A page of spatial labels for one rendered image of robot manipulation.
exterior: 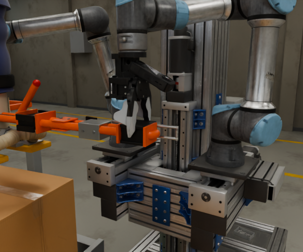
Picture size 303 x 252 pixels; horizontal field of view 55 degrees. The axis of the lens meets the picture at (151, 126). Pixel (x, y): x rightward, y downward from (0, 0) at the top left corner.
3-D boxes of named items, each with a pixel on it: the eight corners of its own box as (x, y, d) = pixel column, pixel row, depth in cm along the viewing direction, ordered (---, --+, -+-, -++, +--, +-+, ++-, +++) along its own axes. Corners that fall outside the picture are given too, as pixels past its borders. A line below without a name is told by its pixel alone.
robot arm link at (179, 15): (168, 4, 84) (134, 1, 78) (192, -3, 74) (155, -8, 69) (168, 33, 86) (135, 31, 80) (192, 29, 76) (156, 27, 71)
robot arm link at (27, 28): (114, 28, 124) (-8, 47, 114) (111, 31, 135) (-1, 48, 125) (108, -1, 122) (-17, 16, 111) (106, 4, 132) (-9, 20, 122)
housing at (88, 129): (77, 138, 81) (76, 122, 80) (91, 133, 87) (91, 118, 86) (98, 141, 78) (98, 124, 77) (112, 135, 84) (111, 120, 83)
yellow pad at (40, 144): (-35, 142, 113) (-37, 129, 112) (-12, 136, 122) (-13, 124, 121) (31, 153, 100) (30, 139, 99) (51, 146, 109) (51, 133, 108)
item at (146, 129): (115, 143, 75) (115, 124, 74) (129, 137, 82) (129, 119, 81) (145, 147, 72) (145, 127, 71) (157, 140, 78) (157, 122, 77)
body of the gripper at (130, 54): (123, 97, 81) (122, 52, 78) (151, 98, 78) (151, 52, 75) (108, 100, 74) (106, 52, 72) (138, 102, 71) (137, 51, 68)
